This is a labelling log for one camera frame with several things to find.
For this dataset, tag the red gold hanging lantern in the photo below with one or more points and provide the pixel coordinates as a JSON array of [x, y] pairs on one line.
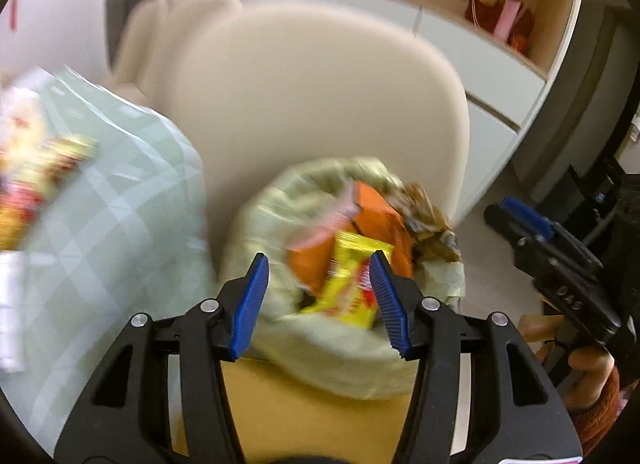
[[14, 9]]

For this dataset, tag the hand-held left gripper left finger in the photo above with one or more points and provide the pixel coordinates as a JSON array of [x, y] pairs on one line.
[[252, 304]]

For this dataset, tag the colourful snack packet pile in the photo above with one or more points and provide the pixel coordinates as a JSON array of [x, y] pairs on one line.
[[35, 169]]

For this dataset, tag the wooden shelf cabinet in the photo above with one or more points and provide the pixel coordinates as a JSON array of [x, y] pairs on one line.
[[500, 79]]

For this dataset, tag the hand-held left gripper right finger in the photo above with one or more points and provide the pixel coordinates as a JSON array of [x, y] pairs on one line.
[[387, 299]]

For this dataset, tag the yellow snack packet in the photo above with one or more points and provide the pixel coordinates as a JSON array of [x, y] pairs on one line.
[[350, 284]]

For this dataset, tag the person's right forearm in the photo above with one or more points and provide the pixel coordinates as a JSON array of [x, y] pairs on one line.
[[600, 419]]

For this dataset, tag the orange snack packet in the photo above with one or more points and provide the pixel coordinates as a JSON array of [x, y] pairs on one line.
[[380, 214]]

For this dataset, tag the green checked tablecloth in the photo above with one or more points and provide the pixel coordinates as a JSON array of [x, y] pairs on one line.
[[125, 194]]

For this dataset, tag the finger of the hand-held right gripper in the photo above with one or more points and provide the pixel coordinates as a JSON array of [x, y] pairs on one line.
[[525, 216]]

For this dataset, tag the person's right hand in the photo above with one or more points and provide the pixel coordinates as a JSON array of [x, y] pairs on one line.
[[590, 359]]

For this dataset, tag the brown crumpled wrapper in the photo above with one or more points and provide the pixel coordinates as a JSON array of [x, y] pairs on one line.
[[425, 224]]

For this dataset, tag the trash bin with green bag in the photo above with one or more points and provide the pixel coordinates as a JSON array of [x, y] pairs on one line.
[[325, 349]]

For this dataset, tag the beige dining chair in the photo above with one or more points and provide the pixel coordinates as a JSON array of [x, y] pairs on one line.
[[150, 44], [320, 94]]

